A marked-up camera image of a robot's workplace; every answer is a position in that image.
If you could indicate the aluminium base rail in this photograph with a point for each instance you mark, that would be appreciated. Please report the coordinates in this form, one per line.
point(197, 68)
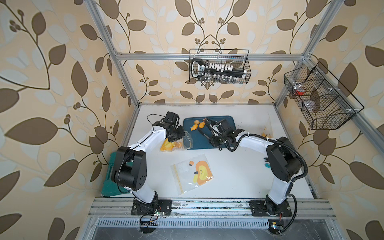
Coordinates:
point(302, 209)

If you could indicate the wire basket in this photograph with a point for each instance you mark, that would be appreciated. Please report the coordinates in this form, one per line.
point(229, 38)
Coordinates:
point(328, 103)
point(235, 57)

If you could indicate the clear duck zip bag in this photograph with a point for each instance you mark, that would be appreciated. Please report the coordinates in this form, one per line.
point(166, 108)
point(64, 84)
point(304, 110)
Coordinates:
point(267, 128)

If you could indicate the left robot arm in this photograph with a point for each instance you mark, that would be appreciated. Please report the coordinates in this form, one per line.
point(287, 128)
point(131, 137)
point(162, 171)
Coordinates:
point(130, 166)

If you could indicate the red item in basket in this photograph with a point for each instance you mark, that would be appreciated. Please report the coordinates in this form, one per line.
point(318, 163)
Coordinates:
point(300, 91)

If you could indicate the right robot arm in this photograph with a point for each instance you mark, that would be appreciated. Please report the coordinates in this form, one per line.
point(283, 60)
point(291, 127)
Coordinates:
point(286, 164)

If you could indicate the back wire basket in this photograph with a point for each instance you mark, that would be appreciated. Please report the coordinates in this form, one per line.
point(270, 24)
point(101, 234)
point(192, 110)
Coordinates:
point(235, 57)

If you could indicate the orange duck zip bag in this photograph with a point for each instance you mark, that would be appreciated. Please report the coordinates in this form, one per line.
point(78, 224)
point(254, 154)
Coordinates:
point(185, 143)

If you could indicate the black tongs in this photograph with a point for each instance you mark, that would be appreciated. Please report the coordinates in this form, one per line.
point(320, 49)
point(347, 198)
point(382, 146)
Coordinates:
point(208, 129)

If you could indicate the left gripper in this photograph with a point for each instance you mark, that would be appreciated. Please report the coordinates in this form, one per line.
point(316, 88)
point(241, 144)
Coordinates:
point(181, 134)

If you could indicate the right wire basket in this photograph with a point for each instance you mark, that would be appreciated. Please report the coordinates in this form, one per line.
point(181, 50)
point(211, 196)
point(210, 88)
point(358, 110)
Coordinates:
point(328, 103)

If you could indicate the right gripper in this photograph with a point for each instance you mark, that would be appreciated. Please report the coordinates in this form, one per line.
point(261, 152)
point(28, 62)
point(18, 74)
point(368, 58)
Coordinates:
point(213, 141)

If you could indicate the green box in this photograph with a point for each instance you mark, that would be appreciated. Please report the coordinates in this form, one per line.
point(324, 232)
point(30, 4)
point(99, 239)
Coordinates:
point(110, 189)

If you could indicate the clear zip bag yellow strip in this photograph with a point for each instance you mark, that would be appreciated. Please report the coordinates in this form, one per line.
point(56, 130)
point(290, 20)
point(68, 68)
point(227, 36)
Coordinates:
point(191, 174)

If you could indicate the orange cookie cluster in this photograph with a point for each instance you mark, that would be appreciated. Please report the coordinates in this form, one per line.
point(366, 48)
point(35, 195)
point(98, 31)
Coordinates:
point(198, 127)

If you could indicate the teal tray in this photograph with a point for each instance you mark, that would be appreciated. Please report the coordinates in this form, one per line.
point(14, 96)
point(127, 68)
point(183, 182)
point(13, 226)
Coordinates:
point(199, 141)

